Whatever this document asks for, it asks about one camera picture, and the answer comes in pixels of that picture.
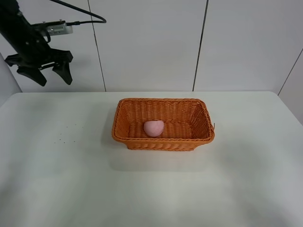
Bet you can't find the black camera cable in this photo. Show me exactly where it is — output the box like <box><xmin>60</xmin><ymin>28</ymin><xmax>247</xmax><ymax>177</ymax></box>
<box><xmin>49</xmin><ymin>0</ymin><xmax>107</xmax><ymax>26</ymax></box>

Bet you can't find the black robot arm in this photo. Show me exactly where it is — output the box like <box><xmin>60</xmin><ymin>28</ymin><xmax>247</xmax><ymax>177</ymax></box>
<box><xmin>0</xmin><ymin>0</ymin><xmax>73</xmax><ymax>86</ymax></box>

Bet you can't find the pink peach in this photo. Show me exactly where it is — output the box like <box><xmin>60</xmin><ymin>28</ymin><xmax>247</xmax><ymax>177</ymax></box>
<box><xmin>143</xmin><ymin>121</ymin><xmax>164</xmax><ymax>137</ymax></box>

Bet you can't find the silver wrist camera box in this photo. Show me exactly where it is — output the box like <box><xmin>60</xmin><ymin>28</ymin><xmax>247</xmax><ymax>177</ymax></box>
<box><xmin>32</xmin><ymin>20</ymin><xmax>73</xmax><ymax>37</ymax></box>

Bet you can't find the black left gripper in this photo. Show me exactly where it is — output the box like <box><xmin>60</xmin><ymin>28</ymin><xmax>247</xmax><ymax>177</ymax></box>
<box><xmin>4</xmin><ymin>24</ymin><xmax>73</xmax><ymax>87</ymax></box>

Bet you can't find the orange wicker basket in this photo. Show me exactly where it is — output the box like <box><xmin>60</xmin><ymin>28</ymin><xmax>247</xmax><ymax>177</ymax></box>
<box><xmin>112</xmin><ymin>98</ymin><xmax>215</xmax><ymax>151</ymax></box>

